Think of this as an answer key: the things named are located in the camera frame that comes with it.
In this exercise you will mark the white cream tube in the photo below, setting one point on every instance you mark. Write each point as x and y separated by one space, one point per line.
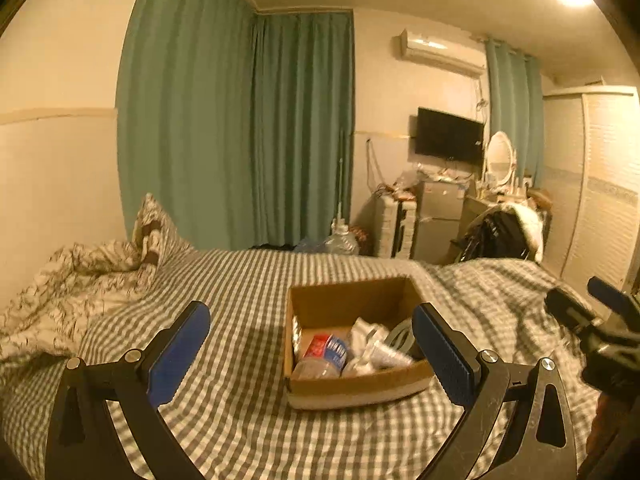
376 357

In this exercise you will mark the green curtain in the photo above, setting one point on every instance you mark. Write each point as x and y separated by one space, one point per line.
516 104
238 123

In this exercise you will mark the white oval vanity mirror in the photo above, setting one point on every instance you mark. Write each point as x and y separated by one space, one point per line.
500 162

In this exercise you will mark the chair with black clothes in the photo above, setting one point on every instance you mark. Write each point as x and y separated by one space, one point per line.
503 231

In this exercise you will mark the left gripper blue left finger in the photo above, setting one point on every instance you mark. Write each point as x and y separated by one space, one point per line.
83 442

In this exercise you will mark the grey mini fridge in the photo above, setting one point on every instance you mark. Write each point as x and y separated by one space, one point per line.
438 213

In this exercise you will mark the white louvered wardrobe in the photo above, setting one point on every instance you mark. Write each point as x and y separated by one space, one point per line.
591 169

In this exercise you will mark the large water bottle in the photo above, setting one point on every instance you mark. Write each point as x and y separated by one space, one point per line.
340 242

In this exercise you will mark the white air conditioner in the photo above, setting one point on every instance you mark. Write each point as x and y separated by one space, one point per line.
442 54

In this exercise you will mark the black wall television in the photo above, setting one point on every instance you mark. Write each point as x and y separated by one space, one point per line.
449 137

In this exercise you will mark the brown cardboard box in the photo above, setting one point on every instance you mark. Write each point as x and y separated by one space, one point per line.
333 309

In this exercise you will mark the floral patterned blanket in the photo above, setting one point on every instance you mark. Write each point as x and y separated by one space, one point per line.
77 285

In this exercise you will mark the white suitcase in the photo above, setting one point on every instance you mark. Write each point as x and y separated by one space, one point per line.
394 222

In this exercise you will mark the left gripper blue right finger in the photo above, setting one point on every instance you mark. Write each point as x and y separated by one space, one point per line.
539 439

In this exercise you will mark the grey tape roll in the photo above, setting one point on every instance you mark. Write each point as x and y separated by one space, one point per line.
401 339

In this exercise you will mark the white hand figurine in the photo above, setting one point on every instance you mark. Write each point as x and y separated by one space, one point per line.
362 333

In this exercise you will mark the green right curtain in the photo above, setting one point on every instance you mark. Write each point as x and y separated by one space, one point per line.
516 104

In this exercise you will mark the checkered pillow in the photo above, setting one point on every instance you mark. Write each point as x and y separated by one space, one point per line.
155 235

